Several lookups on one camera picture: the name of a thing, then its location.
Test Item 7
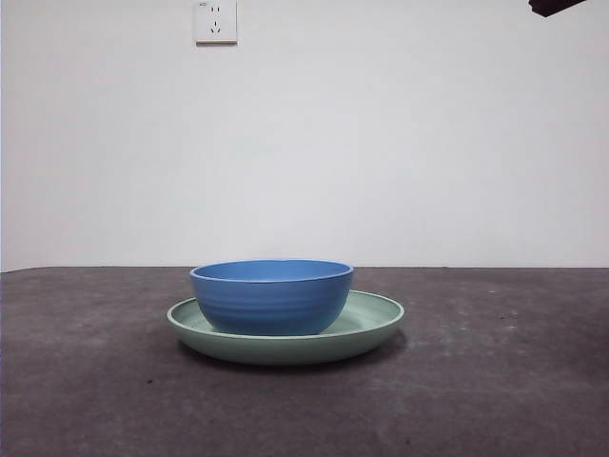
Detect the blue ribbed bowl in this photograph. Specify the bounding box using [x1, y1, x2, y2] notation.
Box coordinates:
[188, 259, 355, 335]

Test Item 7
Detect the green round plate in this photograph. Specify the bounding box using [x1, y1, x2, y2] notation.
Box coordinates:
[166, 288, 405, 367]

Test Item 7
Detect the white wall socket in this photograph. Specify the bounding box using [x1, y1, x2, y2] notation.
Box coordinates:
[194, 0, 238, 48]

